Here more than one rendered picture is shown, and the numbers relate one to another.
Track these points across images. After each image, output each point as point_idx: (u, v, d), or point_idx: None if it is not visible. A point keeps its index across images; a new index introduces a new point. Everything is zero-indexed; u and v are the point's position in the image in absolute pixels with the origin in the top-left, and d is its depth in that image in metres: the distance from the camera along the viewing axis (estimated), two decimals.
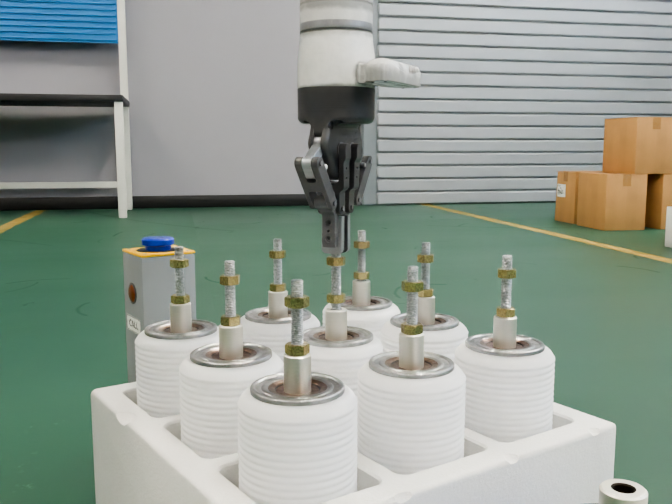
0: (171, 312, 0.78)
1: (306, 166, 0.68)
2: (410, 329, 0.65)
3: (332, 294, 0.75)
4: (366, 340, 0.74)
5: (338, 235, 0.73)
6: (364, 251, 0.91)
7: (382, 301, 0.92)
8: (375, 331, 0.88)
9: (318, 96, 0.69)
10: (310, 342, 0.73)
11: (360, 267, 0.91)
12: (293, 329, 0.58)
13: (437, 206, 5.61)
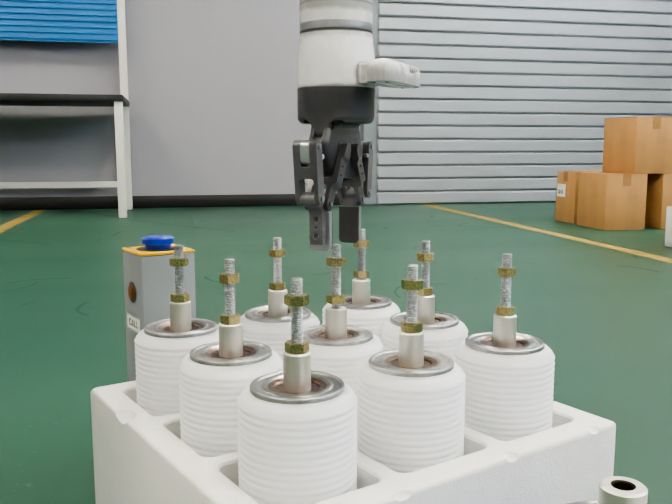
0: (170, 311, 0.78)
1: (304, 146, 0.67)
2: (410, 327, 0.65)
3: None
4: (366, 339, 0.74)
5: (326, 232, 0.71)
6: (363, 250, 0.91)
7: (382, 300, 0.92)
8: (375, 330, 0.88)
9: (319, 96, 0.69)
10: (310, 341, 0.73)
11: (360, 266, 0.91)
12: (293, 327, 0.58)
13: None
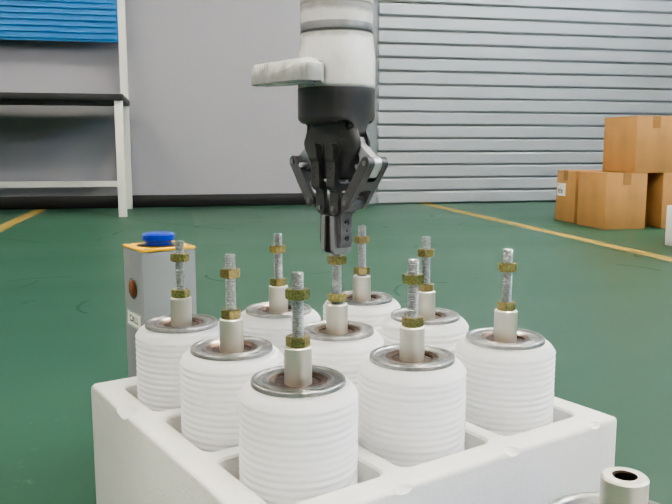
0: (171, 306, 0.78)
1: (298, 163, 0.78)
2: (411, 322, 0.65)
3: None
4: (367, 334, 0.74)
5: (324, 233, 0.75)
6: (364, 246, 0.91)
7: (382, 296, 0.92)
8: (375, 326, 0.88)
9: None
10: (311, 336, 0.73)
11: (360, 262, 0.91)
12: (294, 321, 0.58)
13: (437, 205, 5.61)
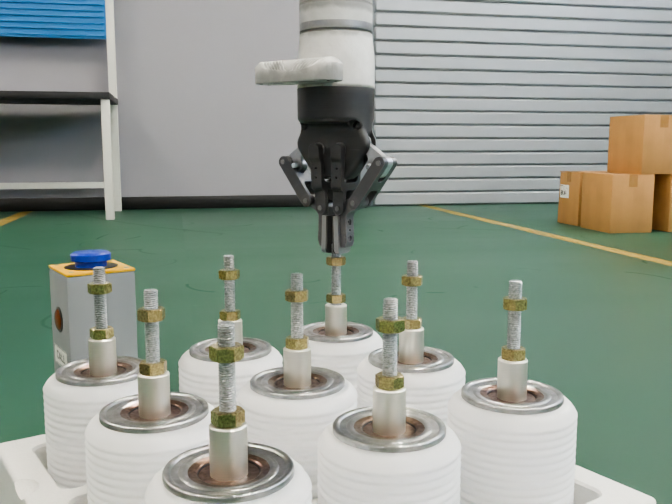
0: (89, 350, 0.62)
1: (286, 164, 0.77)
2: (387, 383, 0.49)
3: (293, 338, 0.59)
4: (298, 395, 0.56)
5: (323, 234, 0.74)
6: (338, 269, 0.74)
7: (361, 329, 0.76)
8: (351, 368, 0.72)
9: None
10: (250, 380, 0.60)
11: (334, 288, 0.75)
12: (222, 390, 0.42)
13: (436, 207, 5.44)
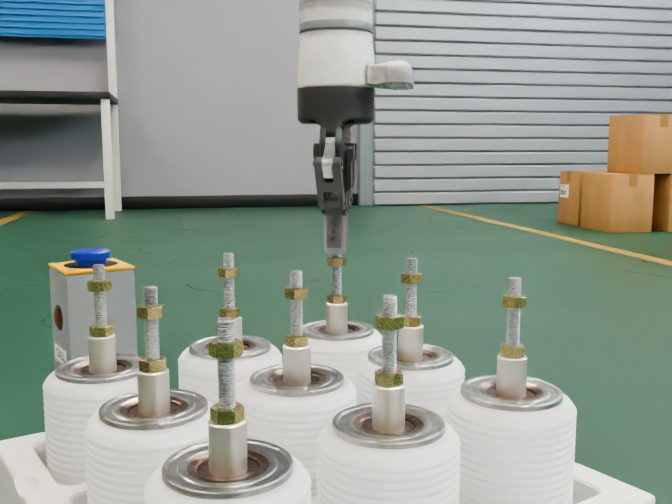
0: (89, 347, 0.62)
1: (327, 166, 0.67)
2: (386, 379, 0.49)
3: (292, 335, 0.59)
4: (297, 392, 0.56)
5: (342, 235, 0.73)
6: (338, 268, 0.75)
7: (362, 329, 0.75)
8: (344, 366, 0.71)
9: (330, 96, 0.69)
10: (249, 377, 0.60)
11: (340, 288, 0.75)
12: (221, 387, 0.42)
13: None
